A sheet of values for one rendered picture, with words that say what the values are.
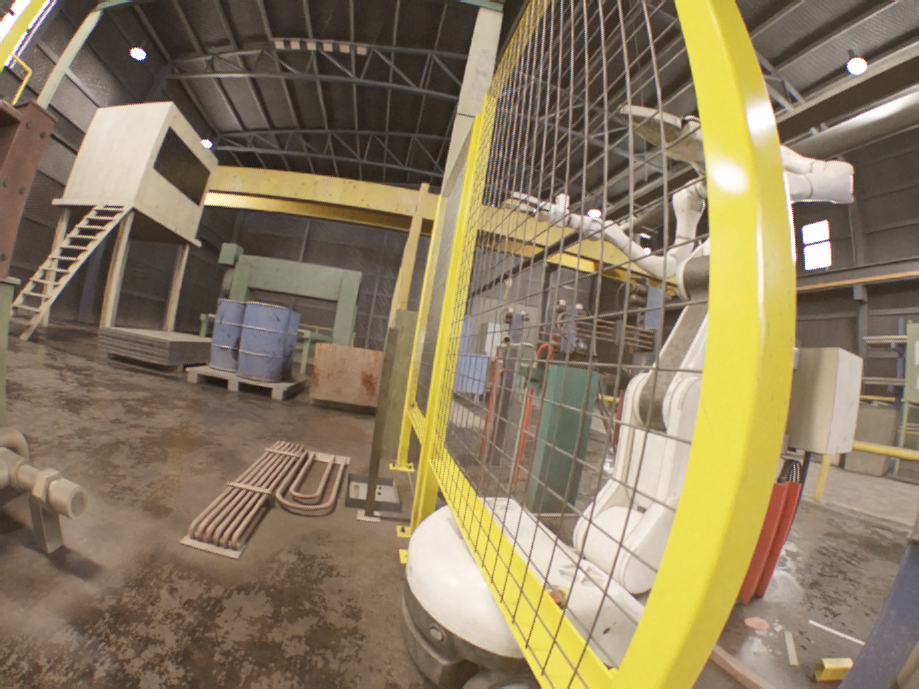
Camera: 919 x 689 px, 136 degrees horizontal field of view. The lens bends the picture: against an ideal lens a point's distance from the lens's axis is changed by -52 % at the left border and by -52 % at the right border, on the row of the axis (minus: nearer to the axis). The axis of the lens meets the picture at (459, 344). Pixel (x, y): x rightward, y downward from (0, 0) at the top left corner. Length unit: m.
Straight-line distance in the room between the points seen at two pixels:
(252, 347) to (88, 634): 3.92
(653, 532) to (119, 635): 1.28
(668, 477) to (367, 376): 3.63
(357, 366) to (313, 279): 6.99
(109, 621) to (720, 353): 1.19
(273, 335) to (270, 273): 6.86
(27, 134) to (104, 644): 1.48
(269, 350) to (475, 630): 4.14
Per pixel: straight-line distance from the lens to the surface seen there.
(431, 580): 0.79
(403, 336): 2.60
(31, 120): 1.66
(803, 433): 1.61
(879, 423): 6.10
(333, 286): 10.90
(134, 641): 1.07
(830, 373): 1.58
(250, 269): 11.48
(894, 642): 0.92
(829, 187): 1.07
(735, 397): 0.26
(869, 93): 4.36
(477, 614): 0.72
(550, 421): 1.97
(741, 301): 0.27
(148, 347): 5.43
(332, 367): 4.25
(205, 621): 1.12
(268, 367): 4.60
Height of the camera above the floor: 0.74
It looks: 2 degrees up
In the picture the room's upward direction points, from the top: 9 degrees clockwise
